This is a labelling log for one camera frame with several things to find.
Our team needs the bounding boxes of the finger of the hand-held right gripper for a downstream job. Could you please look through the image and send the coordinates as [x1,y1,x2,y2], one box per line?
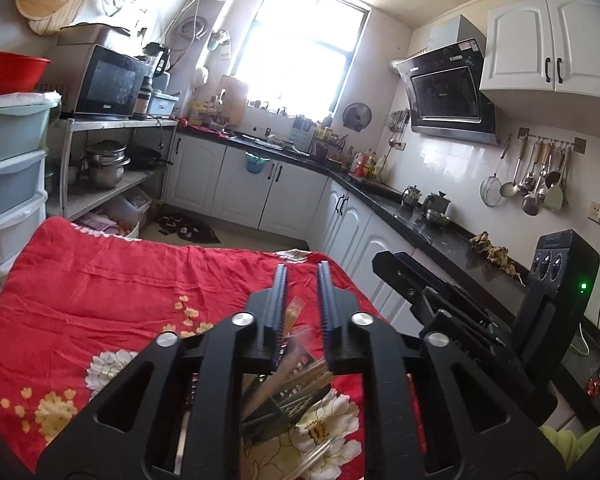
[420,310,521,386]
[372,251,511,341]

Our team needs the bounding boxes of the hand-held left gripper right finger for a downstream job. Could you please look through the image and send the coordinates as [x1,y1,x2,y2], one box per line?
[317,261,566,476]

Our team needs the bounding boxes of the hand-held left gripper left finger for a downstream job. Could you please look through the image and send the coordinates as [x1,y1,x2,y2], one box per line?
[36,264,288,476]

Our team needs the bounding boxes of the single chopstick pair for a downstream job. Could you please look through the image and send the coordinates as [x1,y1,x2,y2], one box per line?
[282,297,307,361]

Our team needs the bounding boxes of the pile of chopstick packets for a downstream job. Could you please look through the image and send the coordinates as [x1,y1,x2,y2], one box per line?
[240,355,338,480]

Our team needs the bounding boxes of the green plastic utensil holder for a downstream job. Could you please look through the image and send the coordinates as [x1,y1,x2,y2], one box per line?
[240,370,333,441]

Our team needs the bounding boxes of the row of hanging kitchen utensils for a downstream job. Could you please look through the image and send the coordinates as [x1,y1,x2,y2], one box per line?
[480,132,573,217]

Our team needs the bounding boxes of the black kitchen countertop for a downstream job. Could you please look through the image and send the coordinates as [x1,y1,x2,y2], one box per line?
[177,127,600,386]

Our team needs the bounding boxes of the steel kettle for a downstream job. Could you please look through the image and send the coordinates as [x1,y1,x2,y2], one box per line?
[422,191,453,225]

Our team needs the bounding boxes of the pile of ginger roots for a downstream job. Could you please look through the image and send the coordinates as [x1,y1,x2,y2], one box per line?
[469,231,526,281]

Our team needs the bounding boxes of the group of condiment bottles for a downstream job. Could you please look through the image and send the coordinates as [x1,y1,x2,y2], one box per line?
[347,147,388,181]

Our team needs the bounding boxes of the dark cloth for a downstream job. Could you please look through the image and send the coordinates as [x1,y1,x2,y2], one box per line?
[155,215,221,243]

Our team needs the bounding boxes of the white lower cabinets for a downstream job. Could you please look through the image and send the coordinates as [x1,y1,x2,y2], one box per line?
[167,132,531,341]

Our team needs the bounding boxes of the white cabinets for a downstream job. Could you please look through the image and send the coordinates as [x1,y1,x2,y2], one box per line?
[479,0,600,106]
[167,132,531,341]

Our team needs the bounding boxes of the teal hanging basket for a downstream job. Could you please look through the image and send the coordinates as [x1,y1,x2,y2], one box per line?
[245,152,271,175]

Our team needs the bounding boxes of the small dark fan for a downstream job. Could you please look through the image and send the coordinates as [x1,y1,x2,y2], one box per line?
[342,102,372,133]

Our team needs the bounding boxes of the red floral tablecloth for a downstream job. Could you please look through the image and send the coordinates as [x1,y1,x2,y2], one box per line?
[0,216,426,480]

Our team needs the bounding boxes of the clear plastic storage box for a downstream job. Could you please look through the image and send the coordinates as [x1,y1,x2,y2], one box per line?
[100,195,153,231]

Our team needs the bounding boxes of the black range hood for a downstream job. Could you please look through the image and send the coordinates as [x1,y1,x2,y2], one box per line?
[390,14,501,146]

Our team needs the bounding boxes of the black wok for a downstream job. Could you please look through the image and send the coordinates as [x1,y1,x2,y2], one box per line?
[125,146,173,171]

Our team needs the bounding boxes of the beige cutting board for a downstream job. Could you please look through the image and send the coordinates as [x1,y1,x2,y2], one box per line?
[215,75,248,128]

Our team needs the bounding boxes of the stacked steel pots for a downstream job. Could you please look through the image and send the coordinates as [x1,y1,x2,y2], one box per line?
[82,140,131,188]

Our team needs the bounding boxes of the blue storage box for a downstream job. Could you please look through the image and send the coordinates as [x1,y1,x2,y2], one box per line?
[147,92,181,117]

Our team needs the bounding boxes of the kitchen window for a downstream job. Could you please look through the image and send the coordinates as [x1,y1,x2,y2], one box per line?
[228,0,371,118]

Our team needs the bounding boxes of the dark glass jar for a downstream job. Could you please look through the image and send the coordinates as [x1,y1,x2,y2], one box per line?
[132,76,153,121]

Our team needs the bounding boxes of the metal shelf rack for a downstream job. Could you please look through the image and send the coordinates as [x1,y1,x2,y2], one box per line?
[47,117,181,226]

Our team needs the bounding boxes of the white upper cabinets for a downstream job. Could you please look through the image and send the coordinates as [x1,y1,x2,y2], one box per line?
[479,0,600,106]

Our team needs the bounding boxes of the black electric jug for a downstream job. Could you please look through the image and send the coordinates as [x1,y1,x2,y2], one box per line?
[144,42,171,76]

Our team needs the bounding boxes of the black microwave oven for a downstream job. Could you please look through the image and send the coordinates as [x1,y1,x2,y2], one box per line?
[45,44,153,121]

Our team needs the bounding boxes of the blue plastic drawer tower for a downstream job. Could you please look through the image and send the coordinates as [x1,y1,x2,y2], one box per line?
[0,92,61,301]

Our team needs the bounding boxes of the red plastic basin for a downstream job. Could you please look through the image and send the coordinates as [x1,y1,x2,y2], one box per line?
[0,50,52,95]

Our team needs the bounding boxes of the flat woven bamboo tray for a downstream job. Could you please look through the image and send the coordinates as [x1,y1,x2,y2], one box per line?
[27,0,96,36]

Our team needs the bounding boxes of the coiled grey hose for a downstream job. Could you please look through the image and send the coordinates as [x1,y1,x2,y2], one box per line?
[172,15,208,51]

